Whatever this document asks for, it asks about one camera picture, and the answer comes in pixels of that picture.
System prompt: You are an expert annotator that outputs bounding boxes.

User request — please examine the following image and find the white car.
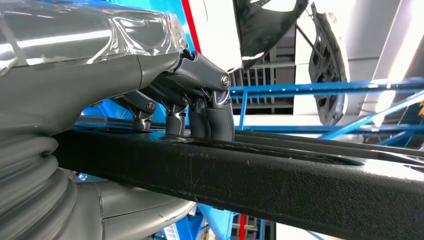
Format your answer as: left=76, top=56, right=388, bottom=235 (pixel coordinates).
left=181, top=0, right=353, bottom=127

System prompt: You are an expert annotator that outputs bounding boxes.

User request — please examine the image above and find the blue steel shelf rack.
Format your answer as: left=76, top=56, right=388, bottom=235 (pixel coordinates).
left=74, top=0, right=424, bottom=240

